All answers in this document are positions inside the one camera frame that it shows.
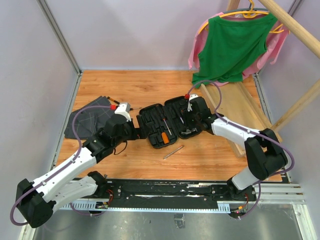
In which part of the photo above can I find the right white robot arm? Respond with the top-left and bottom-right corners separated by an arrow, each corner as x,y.
184,94 -> 288,200

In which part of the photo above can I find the wooden tray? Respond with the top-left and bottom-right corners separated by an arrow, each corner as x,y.
199,81 -> 283,158

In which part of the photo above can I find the pink shirt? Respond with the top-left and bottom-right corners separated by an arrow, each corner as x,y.
188,12 -> 289,86

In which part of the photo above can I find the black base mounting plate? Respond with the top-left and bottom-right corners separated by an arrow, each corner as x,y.
77,177 -> 258,211

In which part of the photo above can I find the aluminium frame rail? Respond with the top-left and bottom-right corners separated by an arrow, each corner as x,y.
36,0 -> 83,76

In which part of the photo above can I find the grey checked cloth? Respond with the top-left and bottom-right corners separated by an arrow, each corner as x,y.
64,96 -> 115,140

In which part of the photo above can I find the green sleeveless shirt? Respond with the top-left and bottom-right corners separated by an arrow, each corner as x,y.
192,13 -> 277,88

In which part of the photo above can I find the claw hammer black handle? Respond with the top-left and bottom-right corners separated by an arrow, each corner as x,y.
180,115 -> 198,135

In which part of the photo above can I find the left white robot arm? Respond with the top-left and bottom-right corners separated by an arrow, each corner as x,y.
10,102 -> 141,228

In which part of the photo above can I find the wooden rack frame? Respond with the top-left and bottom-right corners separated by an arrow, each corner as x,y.
226,0 -> 320,131

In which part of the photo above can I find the silver metal file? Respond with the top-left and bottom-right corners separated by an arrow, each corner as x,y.
163,145 -> 185,160

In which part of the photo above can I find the black-handled screwdriver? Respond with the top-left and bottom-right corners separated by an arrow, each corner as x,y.
162,118 -> 172,136

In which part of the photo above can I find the yellow clothes hanger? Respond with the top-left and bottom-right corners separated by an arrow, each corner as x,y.
198,0 -> 287,37

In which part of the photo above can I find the orange-handled screwdriver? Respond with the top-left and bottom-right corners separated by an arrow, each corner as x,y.
161,132 -> 170,144

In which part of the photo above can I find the black plastic tool case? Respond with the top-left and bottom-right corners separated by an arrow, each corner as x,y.
139,96 -> 202,149

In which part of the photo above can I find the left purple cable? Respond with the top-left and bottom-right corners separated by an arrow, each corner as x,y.
9,104 -> 118,232

